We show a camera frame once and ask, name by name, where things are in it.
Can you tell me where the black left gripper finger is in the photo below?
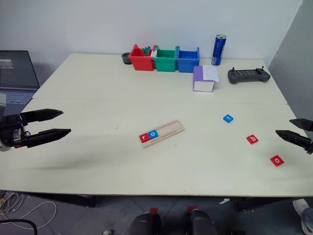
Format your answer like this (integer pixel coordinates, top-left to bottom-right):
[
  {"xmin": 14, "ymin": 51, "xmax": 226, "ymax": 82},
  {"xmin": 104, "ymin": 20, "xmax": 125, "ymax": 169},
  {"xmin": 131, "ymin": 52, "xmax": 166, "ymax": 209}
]
[
  {"xmin": 20, "ymin": 109, "xmax": 65, "ymax": 123},
  {"xmin": 25, "ymin": 128, "xmax": 72, "ymax": 149}
]

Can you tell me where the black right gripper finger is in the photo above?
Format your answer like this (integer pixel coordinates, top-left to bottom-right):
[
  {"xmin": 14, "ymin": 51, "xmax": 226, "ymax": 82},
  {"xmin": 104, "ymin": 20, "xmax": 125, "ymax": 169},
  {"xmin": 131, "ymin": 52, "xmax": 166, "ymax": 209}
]
[
  {"xmin": 275, "ymin": 130, "xmax": 313, "ymax": 155},
  {"xmin": 289, "ymin": 118, "xmax": 313, "ymax": 132}
]

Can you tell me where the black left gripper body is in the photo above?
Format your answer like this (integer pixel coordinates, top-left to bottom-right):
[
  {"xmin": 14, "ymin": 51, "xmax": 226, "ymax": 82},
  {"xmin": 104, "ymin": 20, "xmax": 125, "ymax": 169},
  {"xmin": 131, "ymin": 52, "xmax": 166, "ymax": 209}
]
[{"xmin": 0, "ymin": 114, "xmax": 28, "ymax": 150}]

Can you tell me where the red letter tile o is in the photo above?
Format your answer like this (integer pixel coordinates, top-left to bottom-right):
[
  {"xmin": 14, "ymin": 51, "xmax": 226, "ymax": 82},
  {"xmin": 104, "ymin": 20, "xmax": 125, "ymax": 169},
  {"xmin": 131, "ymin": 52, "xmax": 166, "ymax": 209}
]
[{"xmin": 269, "ymin": 155, "xmax": 285, "ymax": 167}]

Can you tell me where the wooden letter tray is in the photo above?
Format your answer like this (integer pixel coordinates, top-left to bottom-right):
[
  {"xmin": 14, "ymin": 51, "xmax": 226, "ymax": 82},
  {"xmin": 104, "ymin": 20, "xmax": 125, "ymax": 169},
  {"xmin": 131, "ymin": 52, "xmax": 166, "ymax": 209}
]
[{"xmin": 138, "ymin": 119, "xmax": 185, "ymax": 149}]

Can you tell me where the grey laptop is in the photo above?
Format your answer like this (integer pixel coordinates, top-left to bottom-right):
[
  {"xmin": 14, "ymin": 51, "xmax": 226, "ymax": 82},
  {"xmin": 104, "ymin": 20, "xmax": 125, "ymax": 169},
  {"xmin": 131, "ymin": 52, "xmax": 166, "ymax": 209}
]
[{"xmin": 0, "ymin": 50, "xmax": 40, "ymax": 112}]

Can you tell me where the white and blue shoe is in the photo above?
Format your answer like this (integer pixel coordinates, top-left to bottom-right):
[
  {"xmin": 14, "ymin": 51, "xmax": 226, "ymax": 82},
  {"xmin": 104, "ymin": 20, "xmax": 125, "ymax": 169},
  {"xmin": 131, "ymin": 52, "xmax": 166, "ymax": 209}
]
[{"xmin": 292, "ymin": 198, "xmax": 313, "ymax": 235}]

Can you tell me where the grey handheld controller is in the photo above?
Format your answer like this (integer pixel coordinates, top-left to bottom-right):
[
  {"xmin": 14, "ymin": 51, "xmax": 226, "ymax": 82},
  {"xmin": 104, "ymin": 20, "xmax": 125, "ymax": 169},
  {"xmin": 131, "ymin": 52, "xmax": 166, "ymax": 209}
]
[{"xmin": 227, "ymin": 66, "xmax": 271, "ymax": 85}]

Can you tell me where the dark grey round holder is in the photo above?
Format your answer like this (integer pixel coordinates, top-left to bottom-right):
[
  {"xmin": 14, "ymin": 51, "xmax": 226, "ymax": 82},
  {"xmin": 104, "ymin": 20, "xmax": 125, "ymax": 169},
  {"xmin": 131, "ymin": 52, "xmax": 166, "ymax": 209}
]
[{"xmin": 121, "ymin": 52, "xmax": 133, "ymax": 66}]

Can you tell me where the white paper sheet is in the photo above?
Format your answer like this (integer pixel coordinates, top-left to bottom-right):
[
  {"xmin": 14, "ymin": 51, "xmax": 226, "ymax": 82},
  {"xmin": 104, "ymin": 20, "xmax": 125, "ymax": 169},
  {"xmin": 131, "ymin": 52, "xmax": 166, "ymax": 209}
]
[{"xmin": 202, "ymin": 64, "xmax": 220, "ymax": 82}]

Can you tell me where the blue drink can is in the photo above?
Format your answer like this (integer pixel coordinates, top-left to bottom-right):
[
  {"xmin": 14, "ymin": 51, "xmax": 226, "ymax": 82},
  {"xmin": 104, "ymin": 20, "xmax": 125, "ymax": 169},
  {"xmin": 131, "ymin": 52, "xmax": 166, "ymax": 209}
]
[{"xmin": 211, "ymin": 34, "xmax": 227, "ymax": 66}]

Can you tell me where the red plastic bin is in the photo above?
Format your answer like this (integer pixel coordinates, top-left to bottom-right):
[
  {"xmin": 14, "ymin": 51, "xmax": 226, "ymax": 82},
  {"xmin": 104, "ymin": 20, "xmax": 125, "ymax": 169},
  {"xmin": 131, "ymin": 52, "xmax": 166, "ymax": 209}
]
[{"xmin": 128, "ymin": 44, "xmax": 155, "ymax": 71}]

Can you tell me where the purple and white box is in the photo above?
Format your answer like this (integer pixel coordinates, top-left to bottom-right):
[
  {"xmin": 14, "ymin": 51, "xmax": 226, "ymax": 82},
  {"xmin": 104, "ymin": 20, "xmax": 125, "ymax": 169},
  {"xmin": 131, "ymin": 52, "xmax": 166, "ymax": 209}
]
[{"xmin": 192, "ymin": 65, "xmax": 216, "ymax": 93}]

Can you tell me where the dark rounded shape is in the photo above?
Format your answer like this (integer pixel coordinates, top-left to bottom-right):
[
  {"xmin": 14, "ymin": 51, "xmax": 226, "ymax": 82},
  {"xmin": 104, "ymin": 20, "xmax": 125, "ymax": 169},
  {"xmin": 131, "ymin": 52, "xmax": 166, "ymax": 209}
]
[
  {"xmin": 126, "ymin": 212, "xmax": 162, "ymax": 235},
  {"xmin": 184, "ymin": 210, "xmax": 219, "ymax": 235}
]

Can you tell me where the blue plastic bin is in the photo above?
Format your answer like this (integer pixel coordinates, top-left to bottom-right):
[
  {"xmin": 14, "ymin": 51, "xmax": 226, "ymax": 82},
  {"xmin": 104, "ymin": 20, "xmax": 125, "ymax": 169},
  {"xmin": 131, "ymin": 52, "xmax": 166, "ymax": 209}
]
[{"xmin": 175, "ymin": 46, "xmax": 200, "ymax": 73}]

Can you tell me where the green plastic bin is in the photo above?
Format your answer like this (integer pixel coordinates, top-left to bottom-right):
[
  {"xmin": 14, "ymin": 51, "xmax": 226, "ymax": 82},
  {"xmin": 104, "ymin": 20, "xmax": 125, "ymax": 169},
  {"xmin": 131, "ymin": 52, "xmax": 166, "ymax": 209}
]
[{"xmin": 153, "ymin": 45, "xmax": 177, "ymax": 72}]

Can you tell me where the white floor cable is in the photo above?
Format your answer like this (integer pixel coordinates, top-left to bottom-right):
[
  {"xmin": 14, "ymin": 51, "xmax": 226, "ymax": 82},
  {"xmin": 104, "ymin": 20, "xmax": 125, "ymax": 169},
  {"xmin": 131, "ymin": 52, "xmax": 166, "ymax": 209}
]
[{"xmin": 0, "ymin": 190, "xmax": 57, "ymax": 230}]

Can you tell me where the black floor cable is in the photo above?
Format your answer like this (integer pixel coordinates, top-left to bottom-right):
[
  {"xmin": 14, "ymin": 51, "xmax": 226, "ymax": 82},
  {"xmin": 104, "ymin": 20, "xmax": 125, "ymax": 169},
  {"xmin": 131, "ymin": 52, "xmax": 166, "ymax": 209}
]
[{"xmin": 0, "ymin": 219, "xmax": 38, "ymax": 235}]

